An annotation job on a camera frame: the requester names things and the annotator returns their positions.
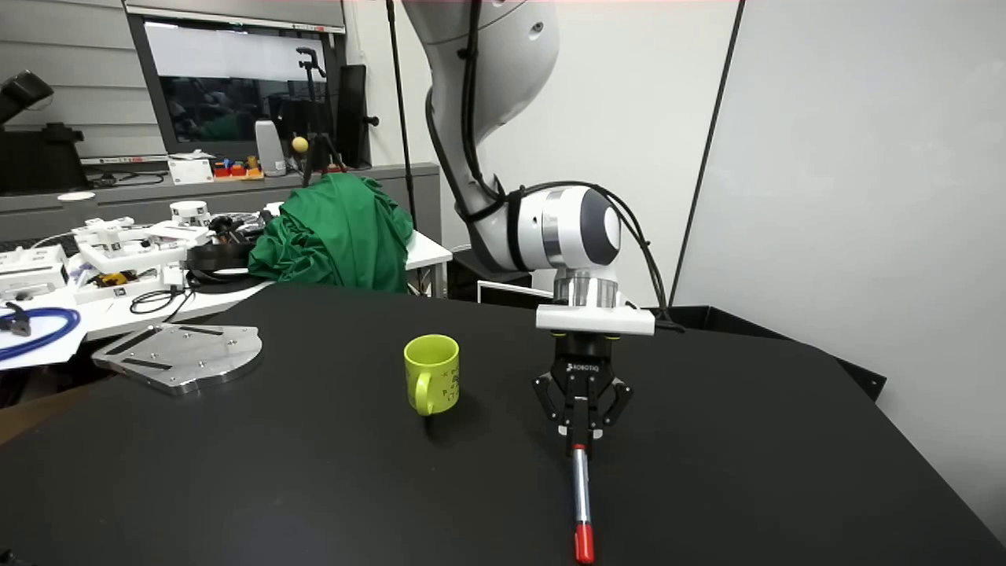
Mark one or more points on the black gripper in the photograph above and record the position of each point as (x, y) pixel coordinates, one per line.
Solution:
(584, 363)

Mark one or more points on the marker with red cap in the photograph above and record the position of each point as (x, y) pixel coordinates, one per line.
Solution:
(584, 498)

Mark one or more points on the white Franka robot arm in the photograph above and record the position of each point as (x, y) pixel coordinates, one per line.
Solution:
(555, 231)

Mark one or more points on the lime green mug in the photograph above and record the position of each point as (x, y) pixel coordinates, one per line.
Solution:
(432, 376)

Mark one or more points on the black slanted pole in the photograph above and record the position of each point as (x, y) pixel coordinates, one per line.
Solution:
(709, 144)

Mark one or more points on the green cloth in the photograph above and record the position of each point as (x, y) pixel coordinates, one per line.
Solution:
(335, 236)

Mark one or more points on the black vertical pole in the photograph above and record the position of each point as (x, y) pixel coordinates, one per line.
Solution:
(399, 103)

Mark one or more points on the yellow ball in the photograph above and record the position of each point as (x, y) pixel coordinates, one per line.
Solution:
(299, 144)

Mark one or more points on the black tripod stand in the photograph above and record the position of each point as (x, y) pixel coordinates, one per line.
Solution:
(315, 103)

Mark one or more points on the grey metal plate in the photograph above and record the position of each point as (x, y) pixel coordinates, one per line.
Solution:
(177, 353)

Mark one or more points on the red small objects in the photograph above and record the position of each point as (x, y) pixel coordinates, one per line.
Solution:
(236, 168)

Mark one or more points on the white cup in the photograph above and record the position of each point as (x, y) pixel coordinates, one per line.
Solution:
(190, 210)

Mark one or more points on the small white box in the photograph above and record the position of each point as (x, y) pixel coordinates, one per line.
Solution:
(190, 168)

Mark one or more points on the white plastic equipment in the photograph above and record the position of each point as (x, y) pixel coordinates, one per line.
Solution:
(129, 244)

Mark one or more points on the white cluttered table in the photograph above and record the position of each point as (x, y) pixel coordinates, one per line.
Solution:
(105, 307)

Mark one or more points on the grey counter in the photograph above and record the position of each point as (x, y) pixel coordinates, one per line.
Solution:
(138, 203)

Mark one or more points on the white flat device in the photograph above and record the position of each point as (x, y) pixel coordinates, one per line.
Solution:
(26, 275)

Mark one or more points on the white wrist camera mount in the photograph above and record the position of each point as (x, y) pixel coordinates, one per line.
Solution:
(596, 319)

